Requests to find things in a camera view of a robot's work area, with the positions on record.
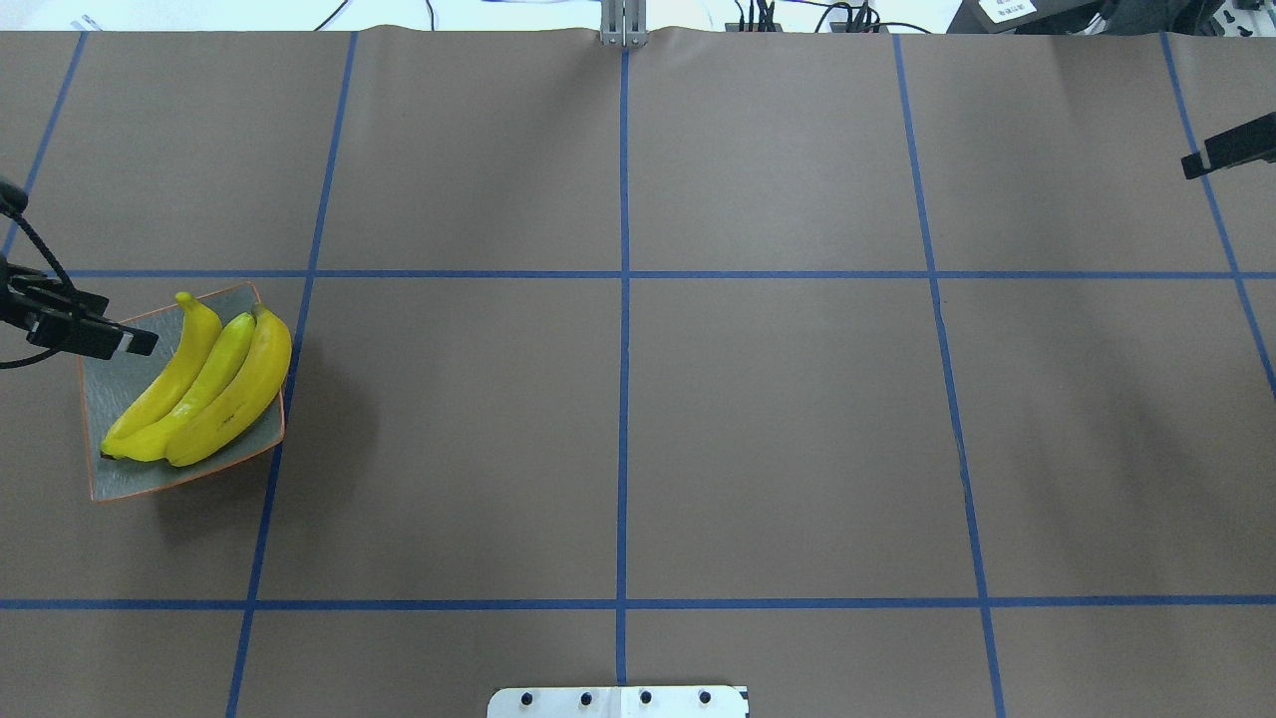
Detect yellow banana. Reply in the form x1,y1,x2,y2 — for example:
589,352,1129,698
163,304,293,467
105,312,255,463
100,291,222,457

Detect grey square plate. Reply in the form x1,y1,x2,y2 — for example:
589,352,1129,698
79,298,286,502

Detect black label printer box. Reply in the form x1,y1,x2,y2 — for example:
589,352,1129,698
946,1,1105,34

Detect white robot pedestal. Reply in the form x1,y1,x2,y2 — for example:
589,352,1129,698
484,685,752,717

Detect aluminium frame post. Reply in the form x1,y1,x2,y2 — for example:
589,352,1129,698
598,0,649,48

